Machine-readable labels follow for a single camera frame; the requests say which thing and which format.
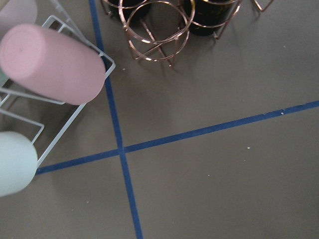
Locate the pink plastic cup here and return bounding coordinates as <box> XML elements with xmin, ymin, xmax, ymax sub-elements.
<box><xmin>0</xmin><ymin>24</ymin><xmax>106</xmax><ymax>105</ymax></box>

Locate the white wire cup rack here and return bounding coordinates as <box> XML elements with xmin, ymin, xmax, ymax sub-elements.
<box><xmin>0</xmin><ymin>0</ymin><xmax>116</xmax><ymax>168</ymax></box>

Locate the copper wire bottle rack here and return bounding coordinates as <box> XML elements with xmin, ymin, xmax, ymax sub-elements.
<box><xmin>100</xmin><ymin>0</ymin><xmax>275</xmax><ymax>68</ymax></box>

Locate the mint green plastic cup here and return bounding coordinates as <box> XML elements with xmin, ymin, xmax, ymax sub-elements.
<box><xmin>0</xmin><ymin>131</ymin><xmax>38</xmax><ymax>197</ymax></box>

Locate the pale pink cup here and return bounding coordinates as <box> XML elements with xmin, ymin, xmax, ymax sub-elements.
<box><xmin>0</xmin><ymin>0</ymin><xmax>38</xmax><ymax>39</ymax></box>

